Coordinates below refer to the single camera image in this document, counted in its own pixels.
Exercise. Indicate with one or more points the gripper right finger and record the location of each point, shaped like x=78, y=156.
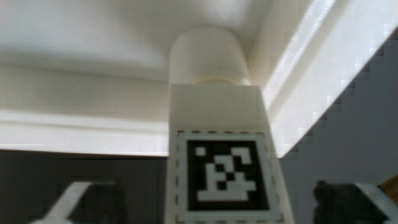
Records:
x=355, y=203

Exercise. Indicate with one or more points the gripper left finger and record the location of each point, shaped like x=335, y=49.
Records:
x=88, y=205

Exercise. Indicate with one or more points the white square tabletop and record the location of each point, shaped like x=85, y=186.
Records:
x=83, y=65

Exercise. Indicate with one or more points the white table leg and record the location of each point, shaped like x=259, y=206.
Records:
x=225, y=187

